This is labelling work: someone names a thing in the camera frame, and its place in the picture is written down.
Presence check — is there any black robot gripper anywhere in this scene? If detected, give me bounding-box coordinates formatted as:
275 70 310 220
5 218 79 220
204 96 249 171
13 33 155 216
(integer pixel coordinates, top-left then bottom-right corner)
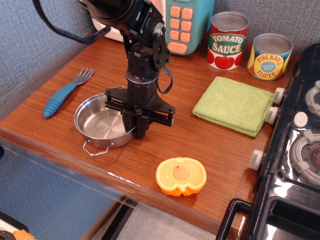
104 81 176 139

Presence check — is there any stainless steel pot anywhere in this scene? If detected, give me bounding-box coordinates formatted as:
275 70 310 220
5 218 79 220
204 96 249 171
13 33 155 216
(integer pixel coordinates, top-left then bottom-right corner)
74 93 136 157

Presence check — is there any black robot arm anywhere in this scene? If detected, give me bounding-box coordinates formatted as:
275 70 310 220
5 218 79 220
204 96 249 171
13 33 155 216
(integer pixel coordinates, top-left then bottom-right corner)
81 0 176 139

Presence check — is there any green folded cloth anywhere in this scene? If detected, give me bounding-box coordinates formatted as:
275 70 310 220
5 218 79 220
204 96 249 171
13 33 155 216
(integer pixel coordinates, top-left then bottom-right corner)
192 76 274 138

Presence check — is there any orange toy pumpkin half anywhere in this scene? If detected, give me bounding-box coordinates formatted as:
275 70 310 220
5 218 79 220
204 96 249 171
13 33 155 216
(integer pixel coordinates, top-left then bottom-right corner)
155 157 207 197

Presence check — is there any toy microwave oven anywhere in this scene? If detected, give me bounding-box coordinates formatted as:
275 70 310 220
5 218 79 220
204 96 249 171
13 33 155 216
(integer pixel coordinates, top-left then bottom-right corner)
85 0 214 59

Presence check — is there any white stove knob front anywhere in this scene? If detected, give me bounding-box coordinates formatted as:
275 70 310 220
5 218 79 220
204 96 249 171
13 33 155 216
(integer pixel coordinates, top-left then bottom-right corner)
249 149 264 171

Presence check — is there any white stove knob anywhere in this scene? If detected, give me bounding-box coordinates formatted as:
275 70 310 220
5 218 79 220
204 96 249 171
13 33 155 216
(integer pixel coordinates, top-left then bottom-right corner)
249 149 264 171
272 87 285 105
265 106 279 125

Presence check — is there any tomato sauce can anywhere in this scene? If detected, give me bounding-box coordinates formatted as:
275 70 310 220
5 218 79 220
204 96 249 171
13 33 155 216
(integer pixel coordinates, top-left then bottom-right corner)
207 11 249 70

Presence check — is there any white stove knob middle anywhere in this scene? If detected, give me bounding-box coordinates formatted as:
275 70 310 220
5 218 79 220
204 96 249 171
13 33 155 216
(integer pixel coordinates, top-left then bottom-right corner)
265 106 279 125

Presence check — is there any white stove knob rear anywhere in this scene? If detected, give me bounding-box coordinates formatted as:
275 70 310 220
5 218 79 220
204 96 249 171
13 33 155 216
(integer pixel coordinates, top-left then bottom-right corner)
272 87 285 105

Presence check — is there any pineapple slices can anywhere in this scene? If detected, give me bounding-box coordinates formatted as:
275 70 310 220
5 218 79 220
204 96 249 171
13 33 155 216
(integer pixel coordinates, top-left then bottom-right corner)
247 33 294 81

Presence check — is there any black toy stove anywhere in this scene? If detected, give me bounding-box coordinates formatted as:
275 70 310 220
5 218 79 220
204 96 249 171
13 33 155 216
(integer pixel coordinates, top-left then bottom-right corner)
216 43 320 240

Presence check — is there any blue handled fork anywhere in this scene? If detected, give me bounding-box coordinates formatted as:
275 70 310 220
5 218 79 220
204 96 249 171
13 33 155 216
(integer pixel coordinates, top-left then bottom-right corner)
43 67 94 119

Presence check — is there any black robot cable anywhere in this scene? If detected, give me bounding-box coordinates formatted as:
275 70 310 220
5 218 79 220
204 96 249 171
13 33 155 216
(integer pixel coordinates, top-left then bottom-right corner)
31 0 112 45

